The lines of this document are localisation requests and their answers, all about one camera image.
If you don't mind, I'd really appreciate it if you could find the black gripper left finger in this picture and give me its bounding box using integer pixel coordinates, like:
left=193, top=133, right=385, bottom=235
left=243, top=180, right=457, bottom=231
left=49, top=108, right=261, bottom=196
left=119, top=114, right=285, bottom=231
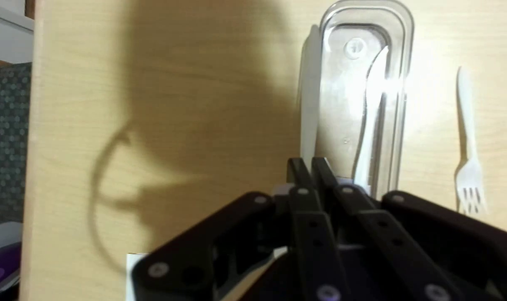
left=131, top=158, right=355, bottom=301

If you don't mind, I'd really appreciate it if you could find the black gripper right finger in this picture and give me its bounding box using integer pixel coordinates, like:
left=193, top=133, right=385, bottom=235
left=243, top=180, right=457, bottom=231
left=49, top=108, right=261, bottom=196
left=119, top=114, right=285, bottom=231
left=311, top=158, right=507, bottom=301

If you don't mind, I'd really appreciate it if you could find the white plastic fork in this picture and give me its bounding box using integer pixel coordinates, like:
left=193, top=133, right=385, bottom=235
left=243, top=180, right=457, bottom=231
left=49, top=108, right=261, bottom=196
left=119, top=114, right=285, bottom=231
left=454, top=66, right=489, bottom=218

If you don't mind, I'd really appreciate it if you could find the clear plastic container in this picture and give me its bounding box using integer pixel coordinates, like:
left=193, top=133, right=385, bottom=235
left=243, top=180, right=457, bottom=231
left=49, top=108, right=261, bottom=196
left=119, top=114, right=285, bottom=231
left=318, top=0, right=417, bottom=198

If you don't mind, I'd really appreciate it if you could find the white purple plastic package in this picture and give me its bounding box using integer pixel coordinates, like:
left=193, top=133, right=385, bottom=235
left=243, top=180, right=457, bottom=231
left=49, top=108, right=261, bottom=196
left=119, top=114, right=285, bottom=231
left=0, top=221, right=25, bottom=301

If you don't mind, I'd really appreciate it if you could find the dark patterned seat cushion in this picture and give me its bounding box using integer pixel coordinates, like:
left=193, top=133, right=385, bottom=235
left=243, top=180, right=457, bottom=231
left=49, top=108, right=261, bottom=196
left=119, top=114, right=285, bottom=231
left=0, top=63, right=34, bottom=228

